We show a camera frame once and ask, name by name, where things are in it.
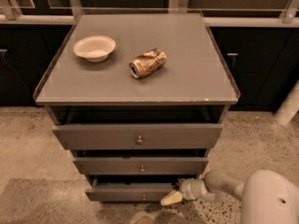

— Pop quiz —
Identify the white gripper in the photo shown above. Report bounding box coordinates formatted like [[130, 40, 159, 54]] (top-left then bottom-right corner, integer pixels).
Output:
[[161, 178, 208, 206]]

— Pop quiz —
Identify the grey bottom drawer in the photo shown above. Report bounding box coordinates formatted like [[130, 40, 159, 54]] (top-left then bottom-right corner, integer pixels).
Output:
[[85, 175, 186, 203]]

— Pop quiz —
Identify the grey drawer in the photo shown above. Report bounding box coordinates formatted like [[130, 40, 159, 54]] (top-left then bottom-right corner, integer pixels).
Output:
[[85, 175, 186, 203], [74, 157, 208, 175], [52, 123, 223, 150]]

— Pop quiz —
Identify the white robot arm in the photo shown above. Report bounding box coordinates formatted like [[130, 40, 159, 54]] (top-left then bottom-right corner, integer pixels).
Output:
[[161, 170, 299, 224]]

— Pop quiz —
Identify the grey middle drawer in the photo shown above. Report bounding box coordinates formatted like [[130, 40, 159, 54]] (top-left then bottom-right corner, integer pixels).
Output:
[[74, 157, 208, 175]]

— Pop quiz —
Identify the grey drawer cabinet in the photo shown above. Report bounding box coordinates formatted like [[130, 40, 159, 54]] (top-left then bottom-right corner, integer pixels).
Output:
[[33, 12, 241, 185]]

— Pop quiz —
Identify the grey top drawer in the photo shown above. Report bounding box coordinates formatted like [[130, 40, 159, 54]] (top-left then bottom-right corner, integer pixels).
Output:
[[52, 123, 223, 150]]

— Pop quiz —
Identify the crushed brown soda can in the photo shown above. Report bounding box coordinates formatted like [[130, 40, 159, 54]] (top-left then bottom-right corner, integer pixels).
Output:
[[129, 48, 166, 78]]

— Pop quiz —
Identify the dark back cabinet row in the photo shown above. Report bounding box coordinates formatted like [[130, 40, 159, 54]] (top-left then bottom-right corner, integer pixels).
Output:
[[0, 24, 299, 112]]

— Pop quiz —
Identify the white paper bowl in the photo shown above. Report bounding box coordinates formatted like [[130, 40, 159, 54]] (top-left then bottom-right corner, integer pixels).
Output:
[[73, 35, 116, 63]]

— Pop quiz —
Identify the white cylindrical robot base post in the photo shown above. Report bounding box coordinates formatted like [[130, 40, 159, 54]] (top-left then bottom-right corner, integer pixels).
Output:
[[274, 80, 299, 126]]

